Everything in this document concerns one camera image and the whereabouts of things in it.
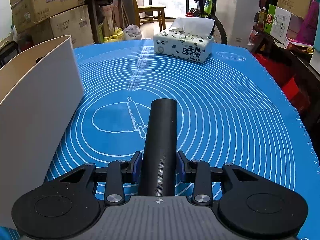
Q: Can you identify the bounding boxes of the black cylinder tube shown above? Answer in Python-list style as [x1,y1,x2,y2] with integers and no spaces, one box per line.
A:
[138,99,177,197]

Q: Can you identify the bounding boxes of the beige plastic storage bin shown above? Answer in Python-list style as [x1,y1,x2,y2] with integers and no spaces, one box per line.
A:
[0,35,84,228]

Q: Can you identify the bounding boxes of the white chest freezer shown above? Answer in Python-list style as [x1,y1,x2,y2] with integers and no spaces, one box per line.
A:
[216,0,260,48]

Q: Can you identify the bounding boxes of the yellow detergent jug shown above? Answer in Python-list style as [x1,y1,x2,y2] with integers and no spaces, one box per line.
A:
[104,28,125,43]

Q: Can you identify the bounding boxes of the blue silicone baking mat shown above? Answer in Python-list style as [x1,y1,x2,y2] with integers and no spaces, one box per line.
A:
[0,38,320,240]

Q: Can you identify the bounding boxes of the green white carton box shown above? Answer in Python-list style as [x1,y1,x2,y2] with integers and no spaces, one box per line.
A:
[264,4,292,44]

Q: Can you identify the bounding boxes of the middle stacked cardboard box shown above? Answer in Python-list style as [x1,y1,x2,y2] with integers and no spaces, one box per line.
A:
[32,4,94,49]

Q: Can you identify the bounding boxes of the white tissue pack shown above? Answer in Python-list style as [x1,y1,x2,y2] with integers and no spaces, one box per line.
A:
[153,17,215,63]

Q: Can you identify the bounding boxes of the wooden chair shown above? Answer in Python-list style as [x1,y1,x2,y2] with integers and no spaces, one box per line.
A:
[132,0,165,31]

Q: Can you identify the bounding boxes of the grey plastic bag on floor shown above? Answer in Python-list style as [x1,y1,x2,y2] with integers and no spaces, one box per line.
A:
[123,24,142,41]

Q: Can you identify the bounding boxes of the green black kids bicycle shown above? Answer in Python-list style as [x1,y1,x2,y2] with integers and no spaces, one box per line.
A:
[188,0,228,44]

